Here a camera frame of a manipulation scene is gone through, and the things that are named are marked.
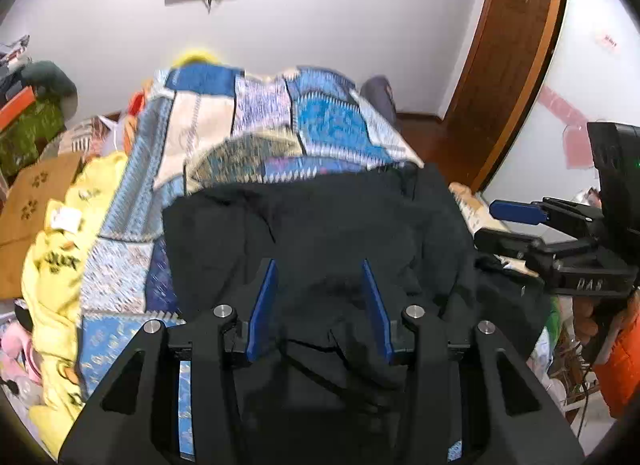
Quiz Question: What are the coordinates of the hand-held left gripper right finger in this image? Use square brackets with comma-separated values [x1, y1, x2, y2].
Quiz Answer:
[361, 257, 587, 465]

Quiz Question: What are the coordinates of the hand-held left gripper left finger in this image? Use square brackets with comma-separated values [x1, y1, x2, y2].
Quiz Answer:
[59, 257, 281, 465]

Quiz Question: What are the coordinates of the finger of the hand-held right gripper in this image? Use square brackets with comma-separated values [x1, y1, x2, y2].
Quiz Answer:
[472, 228, 601, 271]
[488, 198, 603, 228]

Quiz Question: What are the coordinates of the person's right forearm orange sleeve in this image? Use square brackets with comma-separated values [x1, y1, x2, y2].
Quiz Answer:
[595, 289, 640, 419]

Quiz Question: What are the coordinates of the person's right hand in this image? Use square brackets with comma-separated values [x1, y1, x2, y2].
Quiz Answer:
[572, 296, 602, 362]

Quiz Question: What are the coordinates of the pink plush toy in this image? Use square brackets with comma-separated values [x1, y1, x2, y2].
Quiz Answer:
[0, 321, 44, 392]

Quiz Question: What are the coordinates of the black zip hoodie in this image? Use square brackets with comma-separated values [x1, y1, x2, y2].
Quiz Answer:
[162, 162, 554, 465]

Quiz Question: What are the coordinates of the pile of papers and clutter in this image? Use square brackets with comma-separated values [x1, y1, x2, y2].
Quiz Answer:
[0, 35, 32, 82]

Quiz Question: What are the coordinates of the brown paw-print cushion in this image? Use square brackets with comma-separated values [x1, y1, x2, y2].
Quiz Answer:
[0, 152, 87, 302]

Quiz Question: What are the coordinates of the blue patchwork blanket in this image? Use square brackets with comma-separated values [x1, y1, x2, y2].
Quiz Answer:
[77, 65, 481, 465]

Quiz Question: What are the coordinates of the striped beige cloth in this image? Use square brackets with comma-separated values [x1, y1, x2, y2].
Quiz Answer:
[60, 115, 132, 157]

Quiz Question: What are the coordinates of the grey backpack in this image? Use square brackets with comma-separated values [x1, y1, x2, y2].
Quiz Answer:
[360, 76, 399, 126]

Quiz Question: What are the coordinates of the yellow printed garment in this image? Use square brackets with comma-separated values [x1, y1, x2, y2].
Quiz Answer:
[22, 152, 132, 457]

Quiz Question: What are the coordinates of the yellow hoop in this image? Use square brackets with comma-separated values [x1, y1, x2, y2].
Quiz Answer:
[172, 48, 224, 69]

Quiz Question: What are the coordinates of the white sliding wardrobe door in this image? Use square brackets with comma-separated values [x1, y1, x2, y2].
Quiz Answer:
[480, 0, 640, 256]

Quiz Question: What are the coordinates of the brown wooden door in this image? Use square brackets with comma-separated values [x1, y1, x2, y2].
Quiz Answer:
[442, 0, 572, 192]

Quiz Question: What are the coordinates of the green patterned cloth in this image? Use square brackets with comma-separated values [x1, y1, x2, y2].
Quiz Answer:
[0, 98, 67, 179]

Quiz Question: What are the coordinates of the grey-green cushion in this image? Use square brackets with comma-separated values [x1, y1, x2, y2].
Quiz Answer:
[22, 61, 79, 122]

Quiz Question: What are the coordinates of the orange box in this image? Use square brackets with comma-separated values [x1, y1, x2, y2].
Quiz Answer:
[0, 86, 37, 129]

